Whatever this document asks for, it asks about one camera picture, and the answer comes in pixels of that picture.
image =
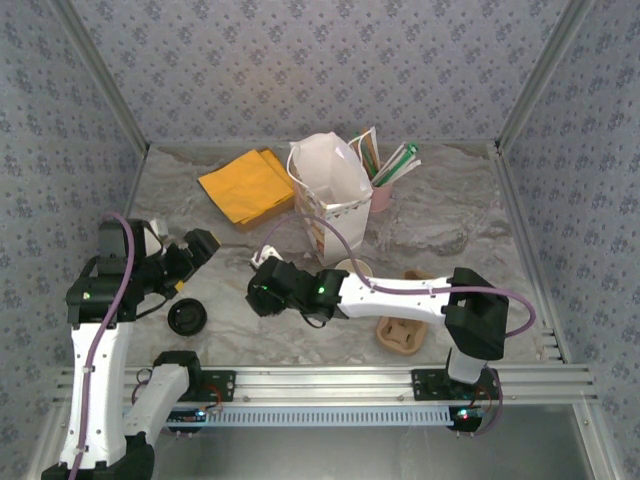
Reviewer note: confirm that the grey metal shelf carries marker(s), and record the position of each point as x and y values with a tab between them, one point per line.
320	455

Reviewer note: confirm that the orange paper napkin stack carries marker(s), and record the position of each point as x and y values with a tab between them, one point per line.
245	185

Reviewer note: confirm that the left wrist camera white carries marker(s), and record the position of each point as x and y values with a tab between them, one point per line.
156	235

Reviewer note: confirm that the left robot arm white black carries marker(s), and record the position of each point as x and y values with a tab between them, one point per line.
95	380

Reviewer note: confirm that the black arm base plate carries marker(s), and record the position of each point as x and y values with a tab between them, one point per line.
425	385
225	385

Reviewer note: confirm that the white paper takeout bag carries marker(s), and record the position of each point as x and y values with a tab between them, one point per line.
340	225

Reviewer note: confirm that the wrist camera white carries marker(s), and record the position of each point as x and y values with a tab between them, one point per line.
262	255
156	235

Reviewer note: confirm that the stack of paper cups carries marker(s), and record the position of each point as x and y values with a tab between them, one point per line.
366	269

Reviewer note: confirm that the aluminium frame post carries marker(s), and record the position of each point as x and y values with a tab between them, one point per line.
103	75
542	75

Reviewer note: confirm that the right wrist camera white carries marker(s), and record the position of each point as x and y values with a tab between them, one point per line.
262	255

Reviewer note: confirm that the aluminium frame leg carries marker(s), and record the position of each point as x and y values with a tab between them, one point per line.
50	425
592	440

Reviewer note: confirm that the aluminium mounting rail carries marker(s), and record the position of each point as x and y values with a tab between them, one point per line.
320	385

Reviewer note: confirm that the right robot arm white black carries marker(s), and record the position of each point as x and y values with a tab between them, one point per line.
400	300

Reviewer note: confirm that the brown cardboard cup carrier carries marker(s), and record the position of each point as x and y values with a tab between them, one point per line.
400	340

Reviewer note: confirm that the small green circuit board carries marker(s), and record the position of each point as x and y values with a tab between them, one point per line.
472	414
185	416

